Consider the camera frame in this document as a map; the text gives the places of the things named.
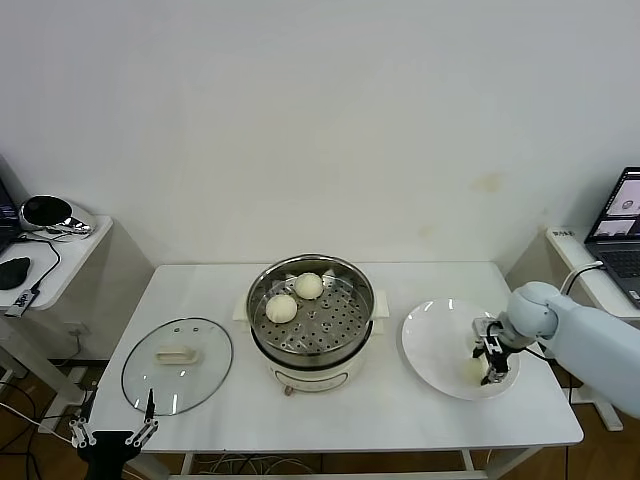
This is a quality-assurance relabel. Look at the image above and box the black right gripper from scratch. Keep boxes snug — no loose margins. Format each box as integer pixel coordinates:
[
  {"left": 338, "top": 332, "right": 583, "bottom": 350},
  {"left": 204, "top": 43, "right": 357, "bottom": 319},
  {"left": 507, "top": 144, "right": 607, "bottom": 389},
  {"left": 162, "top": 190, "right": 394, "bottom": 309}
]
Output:
[{"left": 480, "top": 335, "right": 512, "bottom": 387}]

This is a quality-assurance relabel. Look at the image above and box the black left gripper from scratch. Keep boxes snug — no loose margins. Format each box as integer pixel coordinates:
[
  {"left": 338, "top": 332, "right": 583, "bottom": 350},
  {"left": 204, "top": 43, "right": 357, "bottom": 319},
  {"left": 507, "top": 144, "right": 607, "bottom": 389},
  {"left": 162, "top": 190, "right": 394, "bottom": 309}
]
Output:
[{"left": 69, "top": 387, "right": 161, "bottom": 480}]

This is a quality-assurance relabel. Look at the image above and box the white steamed baozi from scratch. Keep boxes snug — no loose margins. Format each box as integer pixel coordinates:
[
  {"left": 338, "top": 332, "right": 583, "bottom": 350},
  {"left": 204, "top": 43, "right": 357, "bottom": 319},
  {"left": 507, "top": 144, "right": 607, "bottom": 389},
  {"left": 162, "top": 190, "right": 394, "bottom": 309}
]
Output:
[
  {"left": 293, "top": 272, "right": 324, "bottom": 301},
  {"left": 265, "top": 294, "right": 300, "bottom": 324},
  {"left": 462, "top": 357, "right": 485, "bottom": 385}
]

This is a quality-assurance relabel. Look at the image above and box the round glass pot lid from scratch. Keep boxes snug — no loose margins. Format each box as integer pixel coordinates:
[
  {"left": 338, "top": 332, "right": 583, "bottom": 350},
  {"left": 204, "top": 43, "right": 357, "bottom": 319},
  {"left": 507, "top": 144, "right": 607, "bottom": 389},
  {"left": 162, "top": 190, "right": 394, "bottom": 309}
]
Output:
[{"left": 121, "top": 316, "right": 235, "bottom": 417}]

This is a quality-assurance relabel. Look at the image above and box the perforated steel steamer basket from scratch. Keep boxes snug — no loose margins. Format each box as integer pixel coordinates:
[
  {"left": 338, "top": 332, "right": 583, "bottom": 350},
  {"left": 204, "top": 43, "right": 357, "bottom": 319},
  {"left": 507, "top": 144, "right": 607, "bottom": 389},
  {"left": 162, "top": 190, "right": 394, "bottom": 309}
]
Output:
[{"left": 247, "top": 254, "right": 375, "bottom": 357}]

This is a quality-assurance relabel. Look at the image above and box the round white plate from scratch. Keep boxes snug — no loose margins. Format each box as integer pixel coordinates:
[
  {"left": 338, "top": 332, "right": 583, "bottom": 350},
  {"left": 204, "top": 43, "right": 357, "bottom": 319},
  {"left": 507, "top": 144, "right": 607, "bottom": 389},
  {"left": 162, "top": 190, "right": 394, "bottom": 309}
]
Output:
[{"left": 401, "top": 298, "right": 521, "bottom": 402}]

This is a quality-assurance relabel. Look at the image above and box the white side table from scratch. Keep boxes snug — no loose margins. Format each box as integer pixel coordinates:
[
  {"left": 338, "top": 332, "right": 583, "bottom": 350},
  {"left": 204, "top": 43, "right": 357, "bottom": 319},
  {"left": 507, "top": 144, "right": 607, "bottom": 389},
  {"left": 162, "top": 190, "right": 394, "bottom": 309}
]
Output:
[
  {"left": 0, "top": 214, "right": 156, "bottom": 436},
  {"left": 504, "top": 225, "right": 640, "bottom": 434}
]

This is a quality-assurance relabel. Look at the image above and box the grey usb hub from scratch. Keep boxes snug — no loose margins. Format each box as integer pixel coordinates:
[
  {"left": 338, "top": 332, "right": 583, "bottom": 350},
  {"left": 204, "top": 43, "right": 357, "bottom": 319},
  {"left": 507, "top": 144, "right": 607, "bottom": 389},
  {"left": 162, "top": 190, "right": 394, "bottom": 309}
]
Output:
[{"left": 5, "top": 288, "right": 41, "bottom": 319}]

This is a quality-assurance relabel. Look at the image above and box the grey open laptop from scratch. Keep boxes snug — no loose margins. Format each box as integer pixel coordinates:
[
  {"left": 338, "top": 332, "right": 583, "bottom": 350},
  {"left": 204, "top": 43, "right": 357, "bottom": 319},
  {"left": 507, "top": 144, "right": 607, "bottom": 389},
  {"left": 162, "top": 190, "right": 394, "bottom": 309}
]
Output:
[{"left": 583, "top": 167, "right": 640, "bottom": 310}]

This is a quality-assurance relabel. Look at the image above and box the black computer mouse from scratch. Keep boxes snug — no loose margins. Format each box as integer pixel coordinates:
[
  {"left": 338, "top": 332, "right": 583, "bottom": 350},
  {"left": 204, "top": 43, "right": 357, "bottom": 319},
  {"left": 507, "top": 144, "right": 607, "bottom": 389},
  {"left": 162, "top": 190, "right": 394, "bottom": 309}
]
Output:
[{"left": 0, "top": 255, "right": 32, "bottom": 290}]

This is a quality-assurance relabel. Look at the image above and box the cream electric cooker pot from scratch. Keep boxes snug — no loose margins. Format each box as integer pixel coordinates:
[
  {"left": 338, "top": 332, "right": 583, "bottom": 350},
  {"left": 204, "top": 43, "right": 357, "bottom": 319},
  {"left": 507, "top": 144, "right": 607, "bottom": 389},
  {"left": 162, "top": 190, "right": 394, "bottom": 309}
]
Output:
[{"left": 231, "top": 288, "right": 390, "bottom": 399}]

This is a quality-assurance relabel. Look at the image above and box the shiny chrome headset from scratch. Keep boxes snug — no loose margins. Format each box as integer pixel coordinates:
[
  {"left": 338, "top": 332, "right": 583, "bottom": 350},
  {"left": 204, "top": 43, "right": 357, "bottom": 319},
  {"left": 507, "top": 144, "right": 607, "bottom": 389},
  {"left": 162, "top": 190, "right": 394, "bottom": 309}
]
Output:
[{"left": 17, "top": 193, "right": 97, "bottom": 236}]

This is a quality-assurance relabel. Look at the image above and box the dark open laptop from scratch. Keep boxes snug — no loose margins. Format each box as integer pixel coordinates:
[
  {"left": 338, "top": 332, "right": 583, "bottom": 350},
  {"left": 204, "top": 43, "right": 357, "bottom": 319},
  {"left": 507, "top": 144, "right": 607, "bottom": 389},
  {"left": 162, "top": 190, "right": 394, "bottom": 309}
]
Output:
[{"left": 0, "top": 153, "right": 25, "bottom": 254}]

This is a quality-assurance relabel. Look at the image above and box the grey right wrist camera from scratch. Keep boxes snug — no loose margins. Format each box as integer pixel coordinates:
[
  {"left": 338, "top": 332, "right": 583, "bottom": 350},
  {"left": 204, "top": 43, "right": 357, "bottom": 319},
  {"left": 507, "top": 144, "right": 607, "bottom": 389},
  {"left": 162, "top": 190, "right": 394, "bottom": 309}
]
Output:
[{"left": 472, "top": 317, "right": 501, "bottom": 342}]

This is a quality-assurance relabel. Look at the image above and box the white metal table frame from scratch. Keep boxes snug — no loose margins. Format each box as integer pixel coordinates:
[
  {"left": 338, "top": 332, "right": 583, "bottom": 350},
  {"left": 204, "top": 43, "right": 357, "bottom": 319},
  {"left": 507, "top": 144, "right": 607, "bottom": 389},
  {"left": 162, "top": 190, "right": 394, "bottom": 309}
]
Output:
[{"left": 167, "top": 451, "right": 479, "bottom": 480}]

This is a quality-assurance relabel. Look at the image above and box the white laptop cable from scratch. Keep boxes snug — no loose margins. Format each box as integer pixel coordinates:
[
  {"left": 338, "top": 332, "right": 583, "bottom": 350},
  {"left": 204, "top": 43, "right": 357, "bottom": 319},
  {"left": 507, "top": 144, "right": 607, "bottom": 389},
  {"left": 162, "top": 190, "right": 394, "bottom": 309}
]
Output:
[{"left": 558, "top": 260, "right": 606, "bottom": 296}]

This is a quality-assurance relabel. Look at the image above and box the thin black desk cable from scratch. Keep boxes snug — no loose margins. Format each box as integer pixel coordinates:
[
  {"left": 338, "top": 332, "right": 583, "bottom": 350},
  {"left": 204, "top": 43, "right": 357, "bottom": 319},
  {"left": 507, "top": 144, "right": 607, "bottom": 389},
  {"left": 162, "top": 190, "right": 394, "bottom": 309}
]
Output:
[{"left": 14, "top": 230, "right": 63, "bottom": 292}]

